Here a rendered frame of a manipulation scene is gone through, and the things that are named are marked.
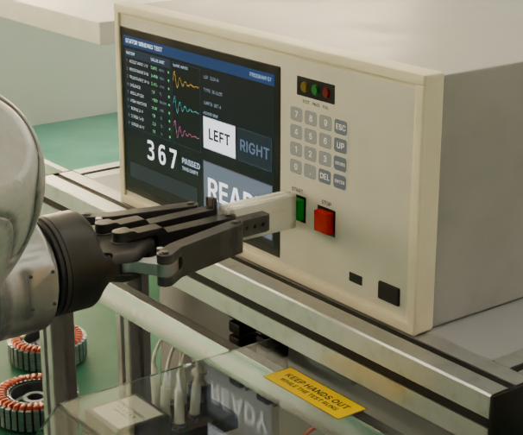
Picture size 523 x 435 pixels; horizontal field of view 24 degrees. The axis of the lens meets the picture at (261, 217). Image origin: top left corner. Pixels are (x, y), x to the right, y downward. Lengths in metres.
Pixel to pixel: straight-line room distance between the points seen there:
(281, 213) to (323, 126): 0.08
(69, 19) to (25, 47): 4.28
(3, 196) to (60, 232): 0.24
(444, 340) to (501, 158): 0.15
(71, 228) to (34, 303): 0.06
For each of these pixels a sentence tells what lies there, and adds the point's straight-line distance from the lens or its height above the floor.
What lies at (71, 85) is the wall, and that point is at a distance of 6.36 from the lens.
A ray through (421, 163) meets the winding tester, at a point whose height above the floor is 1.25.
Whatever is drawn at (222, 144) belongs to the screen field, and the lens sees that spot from 1.13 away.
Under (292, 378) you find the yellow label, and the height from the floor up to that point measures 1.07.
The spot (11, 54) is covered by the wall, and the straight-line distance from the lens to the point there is 6.18.
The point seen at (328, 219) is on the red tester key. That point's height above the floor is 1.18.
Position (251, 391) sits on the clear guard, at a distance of 1.00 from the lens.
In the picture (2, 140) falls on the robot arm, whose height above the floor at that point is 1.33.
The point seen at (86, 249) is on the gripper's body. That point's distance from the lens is 0.91.
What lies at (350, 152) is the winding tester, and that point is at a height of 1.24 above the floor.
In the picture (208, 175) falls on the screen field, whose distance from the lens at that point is 1.16.
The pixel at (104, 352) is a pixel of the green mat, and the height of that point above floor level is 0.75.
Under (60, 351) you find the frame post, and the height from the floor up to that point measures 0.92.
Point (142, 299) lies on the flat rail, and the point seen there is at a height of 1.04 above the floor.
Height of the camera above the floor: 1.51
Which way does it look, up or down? 18 degrees down
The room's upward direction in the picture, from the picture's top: straight up
